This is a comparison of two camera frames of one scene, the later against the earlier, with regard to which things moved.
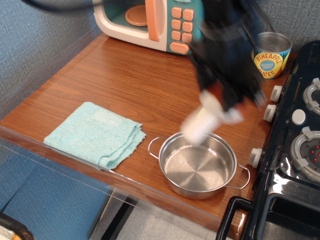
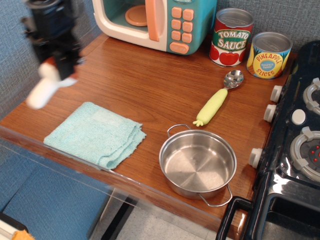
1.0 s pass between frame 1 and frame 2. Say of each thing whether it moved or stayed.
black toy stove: stayed
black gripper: moved
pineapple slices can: stayed
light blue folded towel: stayed
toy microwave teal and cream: stayed
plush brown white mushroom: moved
